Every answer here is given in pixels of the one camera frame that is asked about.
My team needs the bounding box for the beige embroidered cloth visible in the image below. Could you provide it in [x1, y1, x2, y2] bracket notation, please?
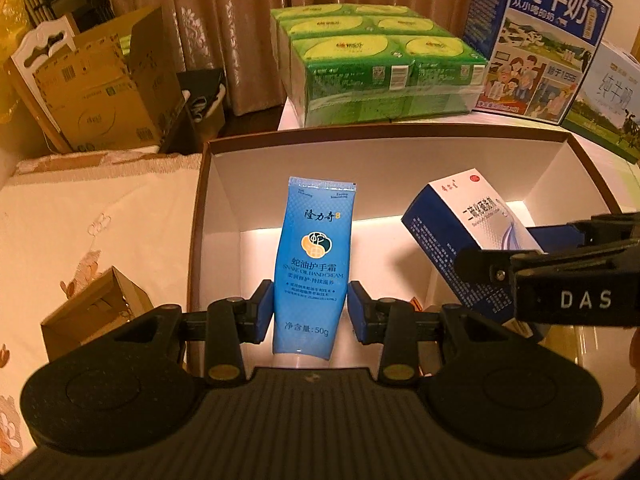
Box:
[0, 152, 206, 466]

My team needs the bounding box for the beige patterned curtain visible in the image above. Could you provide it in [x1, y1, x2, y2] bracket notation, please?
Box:
[107, 0, 482, 111]

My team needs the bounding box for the large cardboard box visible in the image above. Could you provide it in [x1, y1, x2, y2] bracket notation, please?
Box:
[32, 6, 184, 154]

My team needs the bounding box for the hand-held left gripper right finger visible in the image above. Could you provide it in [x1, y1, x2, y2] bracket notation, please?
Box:
[348, 280, 506, 390]

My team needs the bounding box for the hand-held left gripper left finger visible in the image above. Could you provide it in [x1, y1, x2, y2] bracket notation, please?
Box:
[121, 280, 275, 389]

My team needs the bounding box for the blue hand cream tube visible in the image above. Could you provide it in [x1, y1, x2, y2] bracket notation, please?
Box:
[272, 176, 359, 368]

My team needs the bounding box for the yellow plastic bag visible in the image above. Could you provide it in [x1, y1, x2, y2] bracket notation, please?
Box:
[0, 0, 26, 116]

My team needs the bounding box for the black open box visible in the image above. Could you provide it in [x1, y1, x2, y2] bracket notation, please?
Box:
[160, 67, 227, 156]

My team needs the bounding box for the illustrated blue milk carton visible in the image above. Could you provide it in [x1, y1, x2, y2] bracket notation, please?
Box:
[462, 0, 614, 126]

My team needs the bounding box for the brown storage box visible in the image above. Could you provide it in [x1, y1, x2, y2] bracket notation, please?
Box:
[186, 124, 640, 441]

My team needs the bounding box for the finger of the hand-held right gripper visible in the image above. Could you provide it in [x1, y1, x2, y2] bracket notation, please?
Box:
[527, 212, 640, 254]
[452, 246, 544, 281]

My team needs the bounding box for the cow print milk carton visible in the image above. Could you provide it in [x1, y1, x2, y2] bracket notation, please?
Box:
[560, 37, 640, 164]

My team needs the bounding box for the white chair back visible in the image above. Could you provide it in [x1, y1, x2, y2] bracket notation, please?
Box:
[4, 15, 77, 156]

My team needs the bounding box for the green tissue multipack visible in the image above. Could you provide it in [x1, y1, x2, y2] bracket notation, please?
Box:
[270, 2, 491, 127]

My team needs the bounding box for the blue medicine box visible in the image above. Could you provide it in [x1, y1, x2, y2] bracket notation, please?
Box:
[401, 167, 549, 344]

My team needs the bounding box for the small cardboard box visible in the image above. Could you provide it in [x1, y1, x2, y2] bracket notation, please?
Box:
[40, 266, 154, 361]

